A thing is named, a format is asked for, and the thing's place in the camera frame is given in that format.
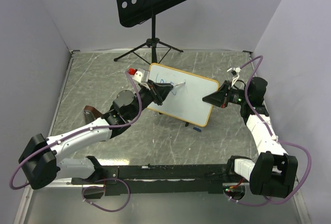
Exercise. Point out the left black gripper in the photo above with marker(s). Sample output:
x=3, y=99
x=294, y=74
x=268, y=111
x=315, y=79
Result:
x=159, y=91

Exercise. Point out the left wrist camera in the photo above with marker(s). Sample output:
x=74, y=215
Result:
x=140, y=75

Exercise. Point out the right aluminium frame rail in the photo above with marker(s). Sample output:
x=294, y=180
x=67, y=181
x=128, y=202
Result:
x=296, y=193

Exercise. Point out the blue marker cap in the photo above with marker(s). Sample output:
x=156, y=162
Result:
x=197, y=129

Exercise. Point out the brown eraser holder block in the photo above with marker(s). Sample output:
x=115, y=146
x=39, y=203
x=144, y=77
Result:
x=90, y=114

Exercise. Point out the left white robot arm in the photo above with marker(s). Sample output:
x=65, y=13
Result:
x=47, y=159

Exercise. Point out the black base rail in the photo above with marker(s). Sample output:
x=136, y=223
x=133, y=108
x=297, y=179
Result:
x=162, y=178

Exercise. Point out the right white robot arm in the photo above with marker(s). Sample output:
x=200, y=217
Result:
x=274, y=172

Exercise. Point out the aluminium frame rail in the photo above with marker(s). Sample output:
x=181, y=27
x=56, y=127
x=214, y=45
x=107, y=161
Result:
x=296, y=193
x=28, y=191

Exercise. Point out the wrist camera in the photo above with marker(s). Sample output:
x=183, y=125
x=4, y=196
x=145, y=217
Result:
x=140, y=75
x=235, y=73

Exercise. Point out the orange framed whiteboard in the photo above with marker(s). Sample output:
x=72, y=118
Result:
x=184, y=102

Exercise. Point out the left aluminium frame rail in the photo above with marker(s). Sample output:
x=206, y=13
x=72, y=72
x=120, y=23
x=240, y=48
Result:
x=28, y=191

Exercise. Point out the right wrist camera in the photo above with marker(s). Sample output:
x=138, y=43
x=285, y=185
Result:
x=235, y=73

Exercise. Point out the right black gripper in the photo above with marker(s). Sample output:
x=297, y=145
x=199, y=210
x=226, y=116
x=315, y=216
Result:
x=219, y=98

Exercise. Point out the wire whiteboard easel stand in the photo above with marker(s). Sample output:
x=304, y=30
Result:
x=186, y=123

